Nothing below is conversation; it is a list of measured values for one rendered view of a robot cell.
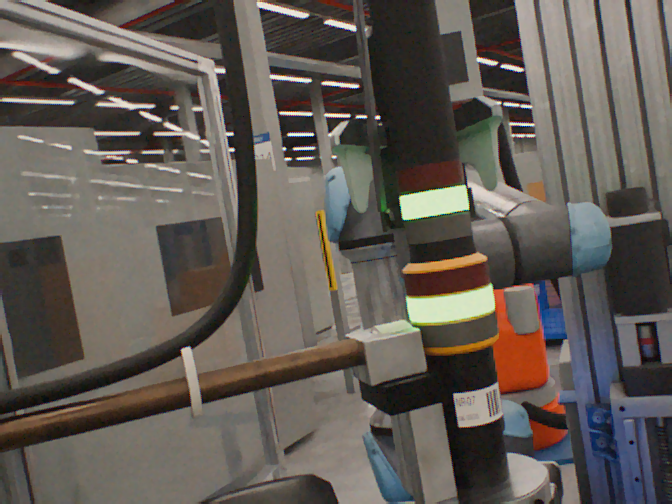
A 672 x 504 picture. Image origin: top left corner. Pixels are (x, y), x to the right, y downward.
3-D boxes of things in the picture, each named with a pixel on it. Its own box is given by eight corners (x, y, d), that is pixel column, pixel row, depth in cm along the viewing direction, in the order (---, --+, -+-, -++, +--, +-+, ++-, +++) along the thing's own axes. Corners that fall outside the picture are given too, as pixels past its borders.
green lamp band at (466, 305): (432, 326, 33) (428, 301, 33) (397, 318, 37) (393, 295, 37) (511, 307, 34) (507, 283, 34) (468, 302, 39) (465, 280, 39)
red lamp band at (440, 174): (415, 191, 33) (411, 166, 33) (389, 196, 37) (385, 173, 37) (477, 181, 34) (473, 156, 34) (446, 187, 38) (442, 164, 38)
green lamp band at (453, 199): (420, 218, 33) (416, 193, 33) (393, 221, 37) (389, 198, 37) (481, 207, 35) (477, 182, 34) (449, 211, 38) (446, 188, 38)
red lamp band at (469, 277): (428, 299, 33) (424, 274, 33) (393, 294, 37) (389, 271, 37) (507, 282, 34) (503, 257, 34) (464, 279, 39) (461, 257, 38)
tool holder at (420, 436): (415, 560, 31) (379, 347, 31) (361, 506, 38) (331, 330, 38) (581, 503, 34) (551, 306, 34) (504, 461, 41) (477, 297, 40)
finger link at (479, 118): (547, 181, 43) (479, 192, 52) (532, 84, 42) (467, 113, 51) (502, 189, 42) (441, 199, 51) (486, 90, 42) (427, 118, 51)
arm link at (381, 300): (476, 501, 106) (415, 148, 105) (380, 522, 105) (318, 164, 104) (456, 476, 118) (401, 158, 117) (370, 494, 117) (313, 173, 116)
